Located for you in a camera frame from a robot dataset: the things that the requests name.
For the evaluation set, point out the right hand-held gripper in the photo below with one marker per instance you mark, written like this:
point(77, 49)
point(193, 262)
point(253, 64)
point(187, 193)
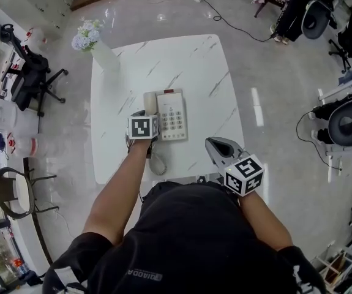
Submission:
point(243, 173)

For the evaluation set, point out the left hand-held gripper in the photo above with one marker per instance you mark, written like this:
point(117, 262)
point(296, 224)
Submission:
point(141, 127)

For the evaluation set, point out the beige telephone handset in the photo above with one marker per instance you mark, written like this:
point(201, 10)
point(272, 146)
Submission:
point(150, 102)

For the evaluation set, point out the beige telephone base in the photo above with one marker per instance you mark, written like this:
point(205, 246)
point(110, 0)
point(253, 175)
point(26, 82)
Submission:
point(174, 115)

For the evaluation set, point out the person's left forearm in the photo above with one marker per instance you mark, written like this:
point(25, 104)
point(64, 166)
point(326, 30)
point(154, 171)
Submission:
point(114, 191)

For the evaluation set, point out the person's right forearm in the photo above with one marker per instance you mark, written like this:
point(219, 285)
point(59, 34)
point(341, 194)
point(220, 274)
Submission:
point(263, 222)

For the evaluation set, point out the white frosted vase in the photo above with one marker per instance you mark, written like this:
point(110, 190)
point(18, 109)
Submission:
point(105, 55)

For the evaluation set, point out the person's black shirt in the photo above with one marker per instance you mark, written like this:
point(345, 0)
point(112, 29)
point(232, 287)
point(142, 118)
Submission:
point(188, 243)

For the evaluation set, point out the pale blue flower bouquet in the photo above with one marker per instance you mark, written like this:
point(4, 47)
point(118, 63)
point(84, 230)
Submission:
point(87, 35)

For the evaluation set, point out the grey white office chair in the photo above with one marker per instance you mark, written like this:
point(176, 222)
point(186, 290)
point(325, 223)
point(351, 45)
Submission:
point(348, 124)

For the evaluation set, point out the clear red label bottle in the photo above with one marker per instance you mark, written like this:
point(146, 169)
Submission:
point(24, 145)
point(36, 36)

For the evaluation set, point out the round dark metal chair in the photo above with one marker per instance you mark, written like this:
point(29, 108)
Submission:
point(15, 191)

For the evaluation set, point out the grey mesh office chair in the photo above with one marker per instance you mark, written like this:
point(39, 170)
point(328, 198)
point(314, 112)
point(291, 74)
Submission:
point(315, 21)

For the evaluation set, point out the black swivel office chair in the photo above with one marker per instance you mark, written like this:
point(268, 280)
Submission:
point(351, 41)

